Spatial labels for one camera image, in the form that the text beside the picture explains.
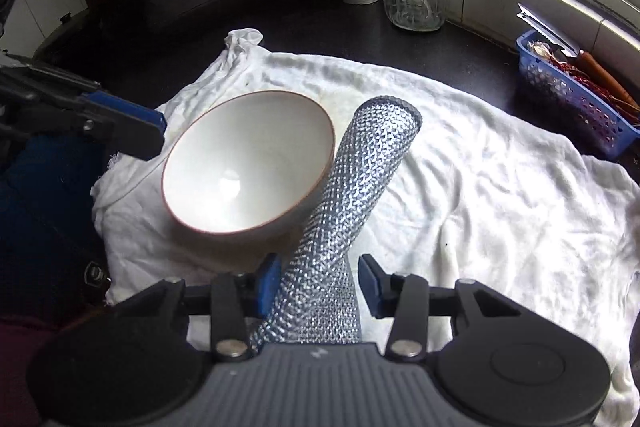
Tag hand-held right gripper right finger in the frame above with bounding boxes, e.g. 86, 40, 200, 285
357, 253, 521, 362

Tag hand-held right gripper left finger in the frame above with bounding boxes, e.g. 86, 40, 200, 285
112, 252, 283, 362

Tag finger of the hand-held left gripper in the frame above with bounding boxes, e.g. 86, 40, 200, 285
75, 91, 167, 160

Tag white bowl with brown rim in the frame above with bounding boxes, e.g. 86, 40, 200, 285
161, 90, 337, 244

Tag silver mesh scrubbing cloth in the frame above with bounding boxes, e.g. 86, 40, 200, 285
248, 95, 423, 355

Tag white cloth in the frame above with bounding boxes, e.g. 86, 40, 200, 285
90, 28, 640, 427

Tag blue plastic basket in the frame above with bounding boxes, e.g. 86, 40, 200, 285
516, 29, 640, 160

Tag dried red chili peppers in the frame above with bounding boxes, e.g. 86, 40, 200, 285
549, 56, 640, 124

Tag silver serrated blade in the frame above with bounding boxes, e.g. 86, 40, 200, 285
517, 3, 582, 58

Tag orange carrot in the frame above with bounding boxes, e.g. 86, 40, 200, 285
577, 50, 640, 106

